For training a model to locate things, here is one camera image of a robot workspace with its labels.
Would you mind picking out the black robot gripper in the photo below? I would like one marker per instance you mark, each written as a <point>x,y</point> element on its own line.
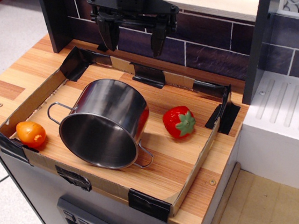
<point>159,15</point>

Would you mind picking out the stainless steel pot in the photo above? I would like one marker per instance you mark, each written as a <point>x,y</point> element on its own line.
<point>106,124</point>

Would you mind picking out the cardboard fence with black tape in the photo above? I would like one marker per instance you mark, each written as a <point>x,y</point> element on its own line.
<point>159,181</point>

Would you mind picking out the red plastic strawberry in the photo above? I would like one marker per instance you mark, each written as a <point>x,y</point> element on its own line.
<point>179,122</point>

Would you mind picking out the orange plastic toy fruit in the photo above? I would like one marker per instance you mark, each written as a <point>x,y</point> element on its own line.
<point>31,133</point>

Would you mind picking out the white toy sink drainboard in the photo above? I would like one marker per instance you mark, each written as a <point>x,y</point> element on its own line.
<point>269,140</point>

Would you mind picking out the dark grey vertical post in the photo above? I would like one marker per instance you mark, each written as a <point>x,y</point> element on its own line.
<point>57,23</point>

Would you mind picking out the dark grey right post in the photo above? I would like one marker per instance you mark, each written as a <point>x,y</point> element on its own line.
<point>257,61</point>

